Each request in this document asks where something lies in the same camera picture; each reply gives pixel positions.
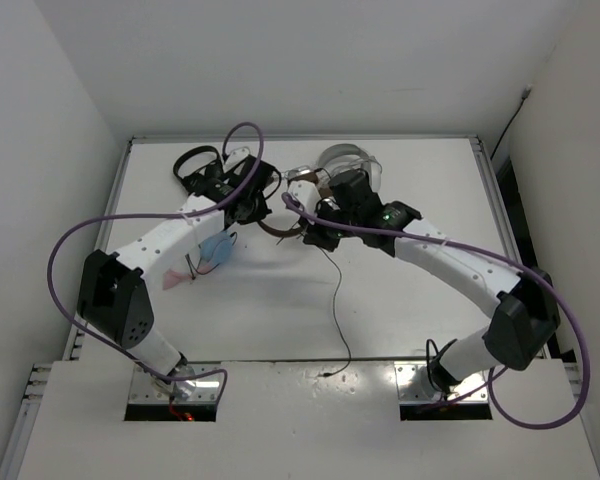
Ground thin black headphone cable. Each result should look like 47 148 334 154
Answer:
317 243 353 379

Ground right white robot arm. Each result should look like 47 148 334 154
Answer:
290 170 560 400

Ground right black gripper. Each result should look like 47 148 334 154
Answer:
299 197 361 252

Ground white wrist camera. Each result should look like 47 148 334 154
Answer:
224 147 256 178
287 180 322 214

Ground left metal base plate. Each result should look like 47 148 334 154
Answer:
128 363 225 406

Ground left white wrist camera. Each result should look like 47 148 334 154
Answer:
224 147 256 178

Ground blue pink headphones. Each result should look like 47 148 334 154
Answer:
162 231 238 290

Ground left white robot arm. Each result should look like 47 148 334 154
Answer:
77 155 277 376

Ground black headphones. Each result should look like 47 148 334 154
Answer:
172 145 223 195

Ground white grey headphones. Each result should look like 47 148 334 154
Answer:
316 143 383 193

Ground black wall cable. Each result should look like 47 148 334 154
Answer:
489 87 532 161

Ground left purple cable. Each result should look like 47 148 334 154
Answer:
47 121 266 401

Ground metal base plate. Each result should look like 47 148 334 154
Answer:
394 360 488 407
128 363 225 406

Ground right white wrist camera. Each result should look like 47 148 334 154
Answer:
287 180 322 214

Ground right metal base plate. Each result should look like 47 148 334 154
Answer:
394 360 488 407

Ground brown silver headphones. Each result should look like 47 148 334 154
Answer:
257 167 331 239

